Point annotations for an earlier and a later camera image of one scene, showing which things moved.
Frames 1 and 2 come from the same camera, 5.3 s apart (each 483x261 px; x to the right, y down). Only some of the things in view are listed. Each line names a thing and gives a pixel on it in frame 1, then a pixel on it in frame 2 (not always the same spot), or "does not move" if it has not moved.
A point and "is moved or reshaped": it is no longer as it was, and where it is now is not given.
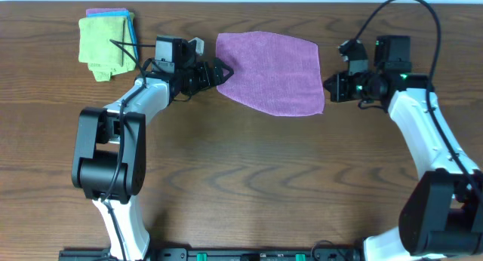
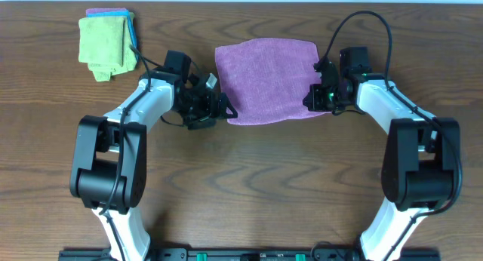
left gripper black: x=207 y=79 to x=211 y=114
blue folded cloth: x=126 y=13 does not move
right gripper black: x=337 y=93 to x=315 y=103
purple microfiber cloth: x=275 y=72 is moved or reshaped
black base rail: x=224 y=254 does not move
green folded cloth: x=103 y=57 does not move
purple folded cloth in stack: x=90 y=10 does not move
